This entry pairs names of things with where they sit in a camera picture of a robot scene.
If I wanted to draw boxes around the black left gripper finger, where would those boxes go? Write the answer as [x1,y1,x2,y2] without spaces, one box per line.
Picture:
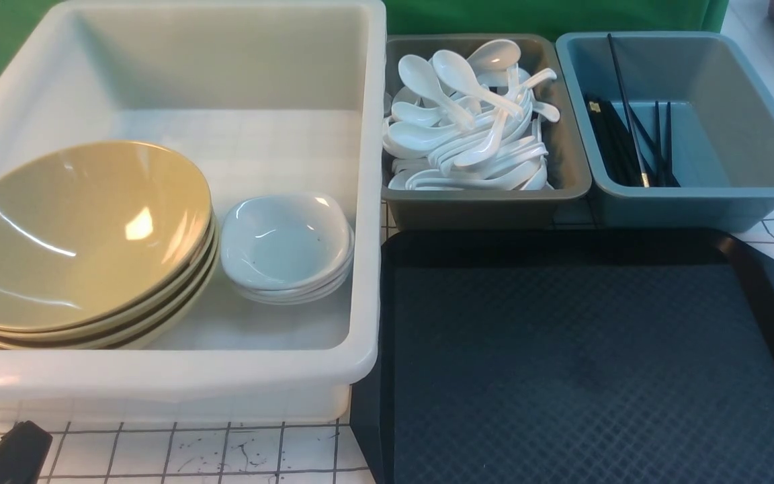
[0,421,53,483]

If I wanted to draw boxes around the beige noodle bowl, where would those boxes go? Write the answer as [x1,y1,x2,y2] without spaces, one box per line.
[0,140,213,333]

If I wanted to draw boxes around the black chopstick gold band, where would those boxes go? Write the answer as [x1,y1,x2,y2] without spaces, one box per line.
[654,101,667,187]

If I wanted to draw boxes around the white soup spoon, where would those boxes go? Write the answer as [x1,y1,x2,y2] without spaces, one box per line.
[431,50,525,122]

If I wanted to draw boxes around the top stacked beige bowl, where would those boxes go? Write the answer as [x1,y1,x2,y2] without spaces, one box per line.
[0,216,218,350]

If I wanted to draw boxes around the lower stacked beige bowls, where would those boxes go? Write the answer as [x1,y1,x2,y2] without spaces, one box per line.
[0,239,218,350]

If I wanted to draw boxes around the stack of white dishes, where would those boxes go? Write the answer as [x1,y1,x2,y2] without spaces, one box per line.
[219,191,355,305]

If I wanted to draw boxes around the large white plastic tub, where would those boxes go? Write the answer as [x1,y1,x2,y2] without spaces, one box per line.
[0,1,385,424]

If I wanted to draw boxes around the black serving tray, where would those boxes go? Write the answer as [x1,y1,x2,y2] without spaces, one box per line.
[350,229,774,483]

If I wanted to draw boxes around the pile of white spoons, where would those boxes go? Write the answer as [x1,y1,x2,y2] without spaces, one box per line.
[383,38,561,191]

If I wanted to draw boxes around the grey plastic spoon bin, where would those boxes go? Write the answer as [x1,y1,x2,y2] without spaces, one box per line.
[382,34,592,230]

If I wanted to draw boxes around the black chopsticks in bin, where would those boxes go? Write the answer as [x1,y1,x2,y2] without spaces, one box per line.
[584,95,666,187]

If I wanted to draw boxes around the leaning black chopstick in bin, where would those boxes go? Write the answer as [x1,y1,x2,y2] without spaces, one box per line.
[606,32,651,188]

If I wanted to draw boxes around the blue plastic chopstick bin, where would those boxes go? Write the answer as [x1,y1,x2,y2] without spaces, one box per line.
[556,31,774,232]

